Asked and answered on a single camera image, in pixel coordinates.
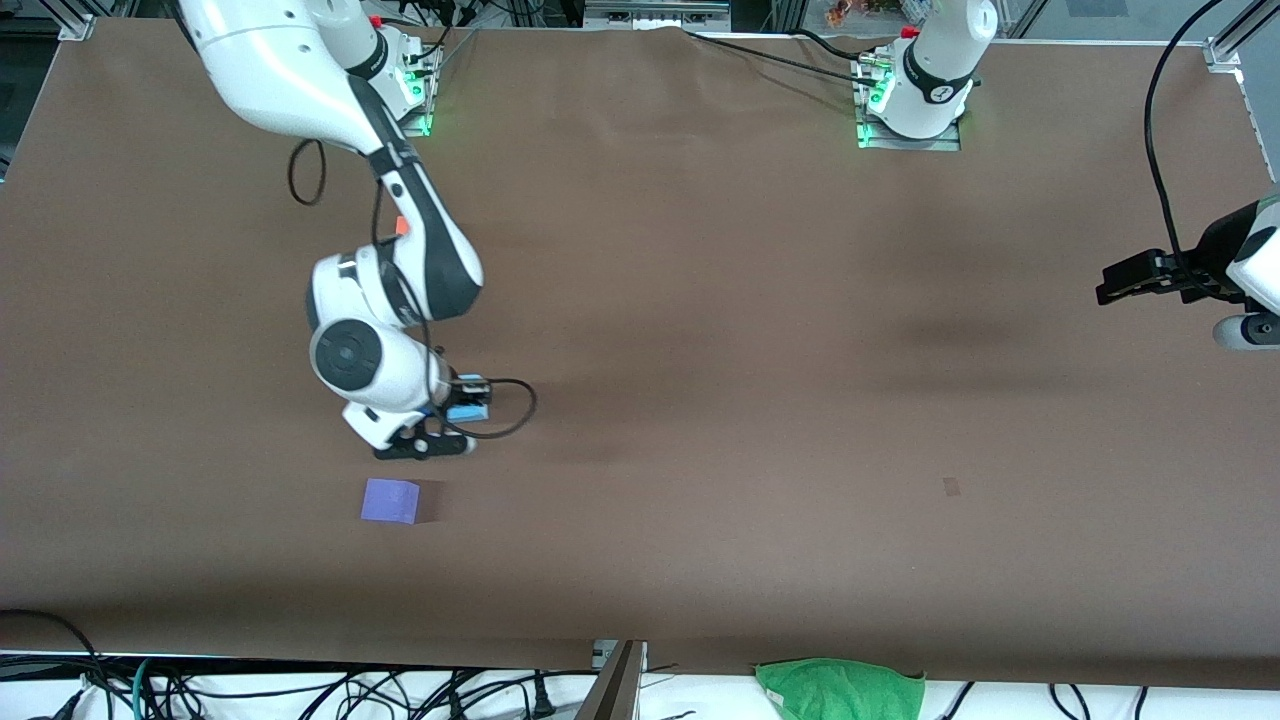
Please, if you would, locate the purple foam block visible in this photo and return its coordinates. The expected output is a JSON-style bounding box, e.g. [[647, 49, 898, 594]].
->
[[360, 478, 422, 525]]

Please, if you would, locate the light blue foam block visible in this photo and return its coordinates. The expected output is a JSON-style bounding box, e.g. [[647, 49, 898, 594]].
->
[[446, 378, 491, 423]]

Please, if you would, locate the aluminium frame profile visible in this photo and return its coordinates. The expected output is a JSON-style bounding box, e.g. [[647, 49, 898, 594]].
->
[[585, 0, 731, 31]]

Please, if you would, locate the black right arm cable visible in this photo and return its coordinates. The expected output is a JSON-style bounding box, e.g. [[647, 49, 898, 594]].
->
[[288, 138, 539, 441]]

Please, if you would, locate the thick black looped cable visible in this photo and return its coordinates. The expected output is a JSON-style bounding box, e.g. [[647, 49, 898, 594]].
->
[[0, 608, 111, 720]]

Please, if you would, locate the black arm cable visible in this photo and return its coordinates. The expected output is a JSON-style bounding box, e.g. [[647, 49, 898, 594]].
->
[[1143, 0, 1229, 301], [288, 138, 539, 441]]

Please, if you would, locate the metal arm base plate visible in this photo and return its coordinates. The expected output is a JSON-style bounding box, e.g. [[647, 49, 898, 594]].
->
[[857, 108, 963, 153], [395, 60, 435, 138]]

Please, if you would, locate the green cloth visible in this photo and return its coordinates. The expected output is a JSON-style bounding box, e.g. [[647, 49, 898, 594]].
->
[[755, 658, 926, 720]]

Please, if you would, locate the long black table cable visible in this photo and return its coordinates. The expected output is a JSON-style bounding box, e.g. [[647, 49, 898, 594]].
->
[[685, 28, 879, 91]]

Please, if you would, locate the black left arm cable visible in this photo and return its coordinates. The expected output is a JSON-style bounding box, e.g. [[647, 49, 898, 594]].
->
[[1143, 0, 1229, 301]]

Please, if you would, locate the brown table cover sheet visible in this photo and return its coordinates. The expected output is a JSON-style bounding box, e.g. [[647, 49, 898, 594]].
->
[[0, 18, 1280, 691]]

